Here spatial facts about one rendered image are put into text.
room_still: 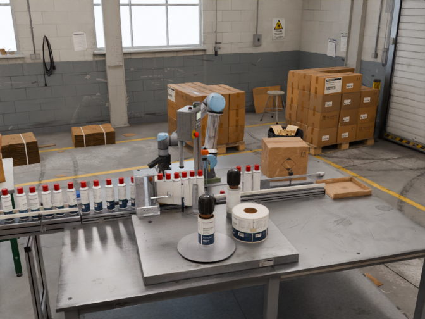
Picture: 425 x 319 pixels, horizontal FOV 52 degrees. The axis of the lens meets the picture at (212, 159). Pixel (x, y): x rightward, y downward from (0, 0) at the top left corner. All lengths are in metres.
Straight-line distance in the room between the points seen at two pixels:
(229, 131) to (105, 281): 4.57
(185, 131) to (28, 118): 5.56
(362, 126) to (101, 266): 5.40
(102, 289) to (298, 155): 1.75
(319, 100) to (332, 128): 0.51
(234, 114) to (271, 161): 3.30
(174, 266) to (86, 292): 0.43
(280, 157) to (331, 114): 3.42
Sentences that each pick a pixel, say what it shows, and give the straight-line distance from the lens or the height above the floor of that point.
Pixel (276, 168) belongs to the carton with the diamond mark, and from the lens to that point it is 3.27.
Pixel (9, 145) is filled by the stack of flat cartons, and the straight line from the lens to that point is 6.52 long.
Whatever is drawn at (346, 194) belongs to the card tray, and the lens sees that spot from 3.18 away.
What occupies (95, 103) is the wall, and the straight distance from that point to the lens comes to 8.14.
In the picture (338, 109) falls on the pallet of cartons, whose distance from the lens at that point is 6.65.
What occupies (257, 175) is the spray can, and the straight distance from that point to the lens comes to 2.94.
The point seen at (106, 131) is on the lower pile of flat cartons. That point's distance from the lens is 7.13.
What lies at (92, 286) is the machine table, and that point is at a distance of 2.24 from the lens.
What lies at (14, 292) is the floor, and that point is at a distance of 3.84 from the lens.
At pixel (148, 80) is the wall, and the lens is 8.28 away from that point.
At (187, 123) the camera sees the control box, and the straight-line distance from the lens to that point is 2.72.
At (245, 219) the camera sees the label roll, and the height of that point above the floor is 1.01.
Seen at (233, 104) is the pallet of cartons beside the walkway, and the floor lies 0.72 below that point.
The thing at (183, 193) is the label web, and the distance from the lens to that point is 2.69.
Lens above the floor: 2.09
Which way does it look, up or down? 19 degrees down
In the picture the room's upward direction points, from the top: straight up
